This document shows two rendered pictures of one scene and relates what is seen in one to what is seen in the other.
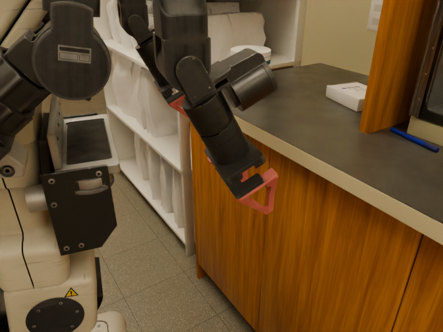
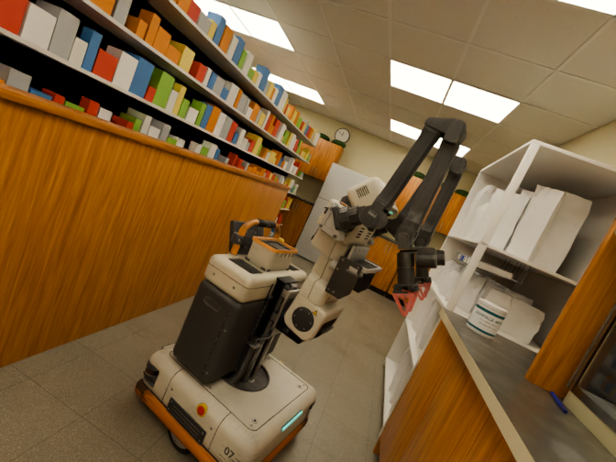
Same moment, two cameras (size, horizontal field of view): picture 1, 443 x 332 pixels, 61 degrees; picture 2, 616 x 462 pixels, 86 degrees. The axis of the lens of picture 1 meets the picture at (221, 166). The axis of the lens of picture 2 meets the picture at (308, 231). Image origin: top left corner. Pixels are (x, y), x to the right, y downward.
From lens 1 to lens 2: 75 cm
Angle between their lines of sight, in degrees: 48
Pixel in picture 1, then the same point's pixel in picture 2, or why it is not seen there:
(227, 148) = (402, 276)
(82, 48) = (375, 213)
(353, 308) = not seen: outside the picture
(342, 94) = not seen: hidden behind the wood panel
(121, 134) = (402, 342)
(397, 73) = (570, 354)
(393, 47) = (568, 331)
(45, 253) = (320, 288)
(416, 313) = not seen: outside the picture
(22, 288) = (304, 295)
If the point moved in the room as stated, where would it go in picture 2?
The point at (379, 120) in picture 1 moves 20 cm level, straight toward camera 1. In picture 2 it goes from (543, 378) to (504, 367)
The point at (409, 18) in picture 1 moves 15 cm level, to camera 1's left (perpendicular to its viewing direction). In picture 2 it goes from (589, 320) to (539, 296)
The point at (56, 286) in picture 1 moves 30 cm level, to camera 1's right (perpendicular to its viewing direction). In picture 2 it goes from (313, 305) to (366, 350)
